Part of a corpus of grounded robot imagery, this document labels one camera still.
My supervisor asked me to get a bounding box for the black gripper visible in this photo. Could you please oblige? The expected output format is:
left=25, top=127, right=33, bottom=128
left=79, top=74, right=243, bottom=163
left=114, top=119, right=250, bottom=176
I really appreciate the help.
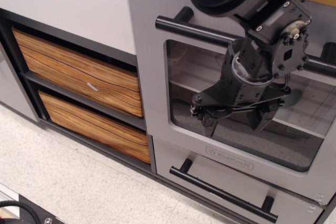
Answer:
left=191, top=39, right=291, bottom=137

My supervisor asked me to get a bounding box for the grey toy oven door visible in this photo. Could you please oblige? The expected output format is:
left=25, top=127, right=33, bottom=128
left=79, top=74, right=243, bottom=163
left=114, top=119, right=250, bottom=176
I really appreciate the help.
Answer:
left=129, top=0, right=335, bottom=206

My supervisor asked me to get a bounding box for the black oven door handle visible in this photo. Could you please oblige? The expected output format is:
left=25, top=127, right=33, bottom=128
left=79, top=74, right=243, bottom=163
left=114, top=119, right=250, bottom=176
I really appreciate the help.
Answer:
left=155, top=6, right=335, bottom=78

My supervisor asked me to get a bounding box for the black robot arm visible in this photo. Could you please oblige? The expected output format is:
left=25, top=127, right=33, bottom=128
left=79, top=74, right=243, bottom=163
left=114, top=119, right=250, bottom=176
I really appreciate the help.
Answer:
left=191, top=0, right=311, bottom=137

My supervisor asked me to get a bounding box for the white oven rack tray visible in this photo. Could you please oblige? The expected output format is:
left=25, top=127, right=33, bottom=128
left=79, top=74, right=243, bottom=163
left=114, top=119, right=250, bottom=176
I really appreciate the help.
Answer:
left=167, top=49, right=335, bottom=138

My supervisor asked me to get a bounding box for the grey lower oven drawer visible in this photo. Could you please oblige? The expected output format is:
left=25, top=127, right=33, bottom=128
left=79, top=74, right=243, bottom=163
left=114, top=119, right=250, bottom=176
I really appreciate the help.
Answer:
left=154, top=141, right=323, bottom=223

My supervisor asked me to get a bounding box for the lower wood-grain storage bin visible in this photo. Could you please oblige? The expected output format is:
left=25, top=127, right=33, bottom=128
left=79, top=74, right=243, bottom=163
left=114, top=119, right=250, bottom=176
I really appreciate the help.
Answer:
left=38, top=90, right=151, bottom=164

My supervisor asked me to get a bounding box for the wood-grain storage bin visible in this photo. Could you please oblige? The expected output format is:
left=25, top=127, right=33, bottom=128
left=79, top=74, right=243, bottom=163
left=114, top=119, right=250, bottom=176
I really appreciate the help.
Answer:
left=38, top=90, right=151, bottom=164
left=12, top=26, right=144, bottom=118

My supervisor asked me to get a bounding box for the upper wood-grain storage bin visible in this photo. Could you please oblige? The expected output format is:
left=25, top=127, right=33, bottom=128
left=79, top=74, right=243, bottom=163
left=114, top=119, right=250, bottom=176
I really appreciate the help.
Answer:
left=12, top=26, right=144, bottom=118

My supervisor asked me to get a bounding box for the grey toy kitchen cabinet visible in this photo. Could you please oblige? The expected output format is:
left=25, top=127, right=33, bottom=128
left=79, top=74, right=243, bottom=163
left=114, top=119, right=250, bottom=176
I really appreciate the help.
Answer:
left=0, top=0, right=158, bottom=175

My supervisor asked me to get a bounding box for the black drawer handle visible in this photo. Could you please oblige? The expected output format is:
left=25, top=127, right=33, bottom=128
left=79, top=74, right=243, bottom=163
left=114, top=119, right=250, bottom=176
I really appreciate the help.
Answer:
left=169, top=158, right=278, bottom=223

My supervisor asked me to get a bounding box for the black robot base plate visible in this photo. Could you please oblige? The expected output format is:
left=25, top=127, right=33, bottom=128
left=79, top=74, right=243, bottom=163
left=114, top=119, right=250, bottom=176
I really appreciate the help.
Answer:
left=18, top=195, right=66, bottom=224

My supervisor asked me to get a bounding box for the black braided cable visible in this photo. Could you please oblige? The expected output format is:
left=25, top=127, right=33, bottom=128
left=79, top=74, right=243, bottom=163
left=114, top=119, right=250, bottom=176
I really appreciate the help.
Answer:
left=0, top=199, right=43, bottom=224

